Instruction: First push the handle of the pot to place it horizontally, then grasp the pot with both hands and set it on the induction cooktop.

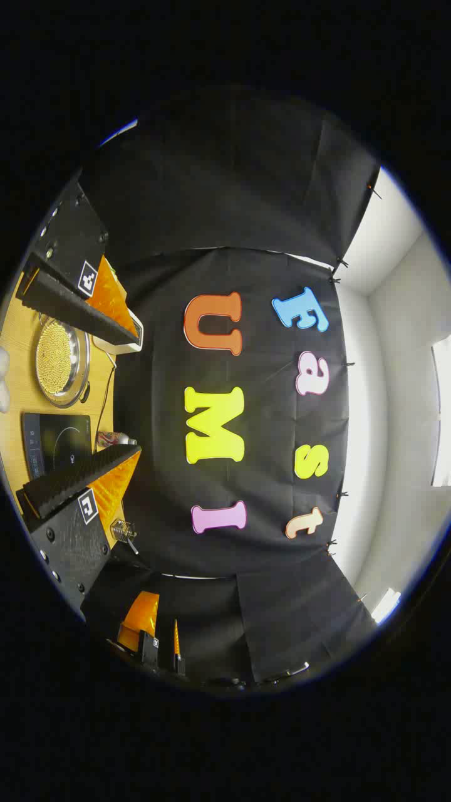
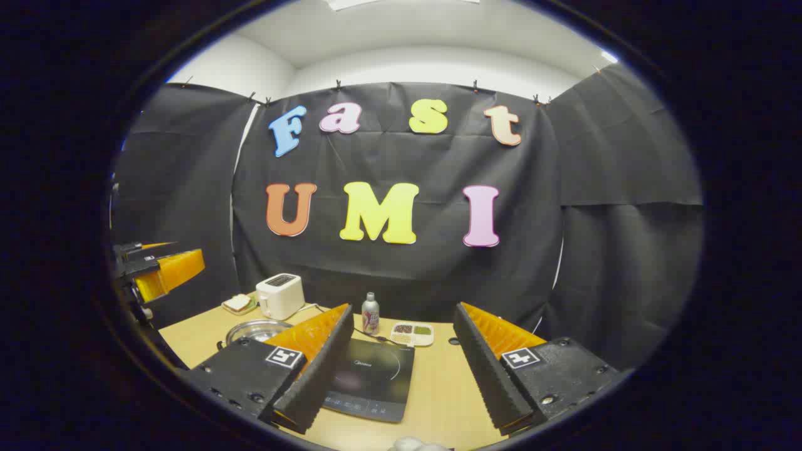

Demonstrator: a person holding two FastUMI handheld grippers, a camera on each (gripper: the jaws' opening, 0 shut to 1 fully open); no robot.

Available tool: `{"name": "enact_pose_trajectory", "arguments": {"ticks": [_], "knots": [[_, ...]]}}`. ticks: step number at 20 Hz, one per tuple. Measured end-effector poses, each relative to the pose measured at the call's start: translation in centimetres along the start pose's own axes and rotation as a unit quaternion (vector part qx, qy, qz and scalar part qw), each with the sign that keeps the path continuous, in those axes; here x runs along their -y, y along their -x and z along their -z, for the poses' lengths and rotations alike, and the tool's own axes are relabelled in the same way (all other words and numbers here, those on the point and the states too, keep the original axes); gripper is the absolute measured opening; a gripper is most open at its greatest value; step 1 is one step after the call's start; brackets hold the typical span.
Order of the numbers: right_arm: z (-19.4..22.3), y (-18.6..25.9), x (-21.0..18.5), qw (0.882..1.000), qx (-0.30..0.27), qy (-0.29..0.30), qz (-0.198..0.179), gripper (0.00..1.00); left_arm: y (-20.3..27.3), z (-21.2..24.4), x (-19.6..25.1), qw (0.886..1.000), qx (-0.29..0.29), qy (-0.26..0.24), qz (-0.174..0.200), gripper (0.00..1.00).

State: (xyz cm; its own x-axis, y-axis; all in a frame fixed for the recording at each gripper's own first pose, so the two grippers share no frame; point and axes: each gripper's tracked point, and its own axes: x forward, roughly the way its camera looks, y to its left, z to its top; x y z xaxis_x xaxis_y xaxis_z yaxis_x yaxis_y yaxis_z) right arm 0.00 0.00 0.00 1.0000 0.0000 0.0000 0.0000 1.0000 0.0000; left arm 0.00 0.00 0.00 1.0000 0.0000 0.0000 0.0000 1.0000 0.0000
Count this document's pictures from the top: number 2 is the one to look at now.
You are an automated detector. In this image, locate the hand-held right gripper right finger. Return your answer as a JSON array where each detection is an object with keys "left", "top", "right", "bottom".
[{"left": 453, "top": 302, "right": 621, "bottom": 437}]

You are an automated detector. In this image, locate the black induction cooktop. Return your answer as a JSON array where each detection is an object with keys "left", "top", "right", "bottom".
[{"left": 321, "top": 338, "right": 415, "bottom": 423}]

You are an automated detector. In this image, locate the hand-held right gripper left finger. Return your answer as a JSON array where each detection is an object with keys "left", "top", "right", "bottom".
[{"left": 179, "top": 304, "right": 355, "bottom": 435}]

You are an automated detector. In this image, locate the black power cable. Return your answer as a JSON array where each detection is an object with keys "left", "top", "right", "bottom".
[{"left": 313, "top": 305, "right": 394, "bottom": 345}]

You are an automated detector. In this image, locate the white divided bean tray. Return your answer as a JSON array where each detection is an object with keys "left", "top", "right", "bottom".
[{"left": 390, "top": 321, "right": 435, "bottom": 348}]

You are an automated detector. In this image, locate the small green plate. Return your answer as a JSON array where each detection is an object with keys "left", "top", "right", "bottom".
[{"left": 221, "top": 293, "right": 258, "bottom": 316}]

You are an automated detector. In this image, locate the steel pot with black handles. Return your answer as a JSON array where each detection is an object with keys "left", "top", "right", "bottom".
[{"left": 217, "top": 318, "right": 294, "bottom": 349}]

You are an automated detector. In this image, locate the white toaster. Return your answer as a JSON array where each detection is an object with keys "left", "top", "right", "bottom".
[{"left": 256, "top": 273, "right": 306, "bottom": 321}]

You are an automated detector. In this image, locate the silver drink bottle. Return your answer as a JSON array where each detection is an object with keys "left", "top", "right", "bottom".
[{"left": 362, "top": 292, "right": 380, "bottom": 336}]

